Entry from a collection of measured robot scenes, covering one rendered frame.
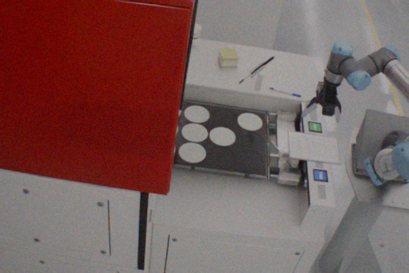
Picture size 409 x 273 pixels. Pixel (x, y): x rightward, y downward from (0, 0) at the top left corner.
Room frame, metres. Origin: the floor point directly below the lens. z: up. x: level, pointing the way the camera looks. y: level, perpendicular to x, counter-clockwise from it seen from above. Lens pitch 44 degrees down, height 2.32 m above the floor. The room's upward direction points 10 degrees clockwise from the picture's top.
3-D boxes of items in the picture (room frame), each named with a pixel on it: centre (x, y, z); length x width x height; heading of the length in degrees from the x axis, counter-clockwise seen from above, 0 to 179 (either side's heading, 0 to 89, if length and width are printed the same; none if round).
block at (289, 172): (1.37, -0.33, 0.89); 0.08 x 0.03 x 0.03; 93
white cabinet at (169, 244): (1.58, -0.16, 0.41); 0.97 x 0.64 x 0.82; 3
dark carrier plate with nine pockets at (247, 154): (1.49, -0.06, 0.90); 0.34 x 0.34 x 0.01; 3
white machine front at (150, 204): (1.29, 0.15, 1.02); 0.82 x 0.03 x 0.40; 3
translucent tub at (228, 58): (1.87, -0.03, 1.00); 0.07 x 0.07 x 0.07; 18
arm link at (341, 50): (1.56, -0.42, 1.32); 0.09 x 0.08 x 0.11; 28
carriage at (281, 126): (1.52, -0.33, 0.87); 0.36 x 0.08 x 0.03; 3
